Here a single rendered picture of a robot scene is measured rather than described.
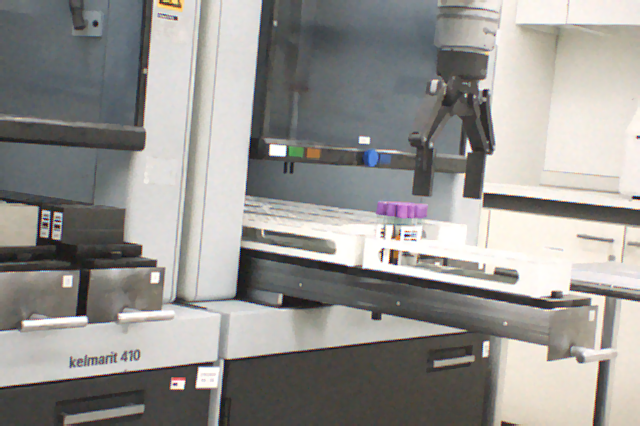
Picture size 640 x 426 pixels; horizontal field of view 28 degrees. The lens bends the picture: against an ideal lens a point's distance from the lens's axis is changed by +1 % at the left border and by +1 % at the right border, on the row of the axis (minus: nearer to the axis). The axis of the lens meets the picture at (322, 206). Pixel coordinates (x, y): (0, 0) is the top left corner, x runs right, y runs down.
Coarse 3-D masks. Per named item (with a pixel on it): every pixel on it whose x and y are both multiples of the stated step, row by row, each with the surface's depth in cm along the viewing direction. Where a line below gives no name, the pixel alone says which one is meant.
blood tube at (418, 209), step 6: (414, 210) 188; (420, 210) 188; (414, 216) 188; (420, 216) 188; (414, 222) 188; (420, 222) 188; (414, 228) 188; (414, 234) 188; (414, 252) 188; (408, 258) 188; (414, 258) 188; (408, 264) 188; (414, 264) 188
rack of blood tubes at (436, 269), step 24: (384, 240) 186; (432, 240) 191; (384, 264) 186; (432, 264) 192; (504, 264) 173; (528, 264) 171; (552, 264) 173; (504, 288) 173; (528, 288) 171; (552, 288) 174
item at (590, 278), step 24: (576, 264) 228; (600, 264) 234; (624, 264) 239; (576, 288) 199; (600, 288) 196; (624, 288) 194; (504, 360) 209; (600, 360) 242; (600, 384) 242; (600, 408) 242
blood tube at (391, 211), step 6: (390, 204) 185; (396, 204) 186; (390, 210) 185; (396, 210) 186; (390, 216) 186; (390, 222) 186; (390, 228) 186; (390, 234) 186; (384, 252) 186; (390, 252) 186; (384, 258) 186; (390, 258) 187
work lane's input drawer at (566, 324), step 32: (256, 256) 201; (288, 256) 196; (256, 288) 199; (288, 288) 195; (320, 288) 191; (352, 288) 187; (384, 288) 184; (416, 288) 180; (448, 288) 178; (480, 288) 175; (448, 320) 177; (480, 320) 173; (512, 320) 170; (544, 320) 167; (576, 320) 172; (576, 352) 171; (608, 352) 171
